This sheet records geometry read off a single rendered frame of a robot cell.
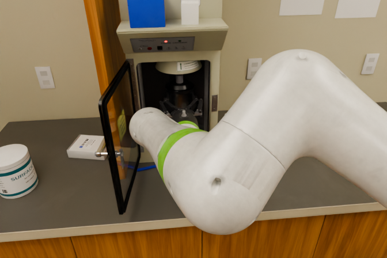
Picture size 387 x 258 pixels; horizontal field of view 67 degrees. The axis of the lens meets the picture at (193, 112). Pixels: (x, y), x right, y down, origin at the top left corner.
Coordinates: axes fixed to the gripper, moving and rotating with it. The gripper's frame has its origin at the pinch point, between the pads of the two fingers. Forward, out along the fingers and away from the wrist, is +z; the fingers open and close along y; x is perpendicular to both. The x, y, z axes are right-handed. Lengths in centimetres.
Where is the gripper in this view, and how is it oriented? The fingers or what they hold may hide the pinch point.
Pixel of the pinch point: (179, 96)
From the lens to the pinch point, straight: 113.8
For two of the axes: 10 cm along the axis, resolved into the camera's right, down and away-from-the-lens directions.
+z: -1.0, -4.9, 8.7
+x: 0.1, 8.7, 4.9
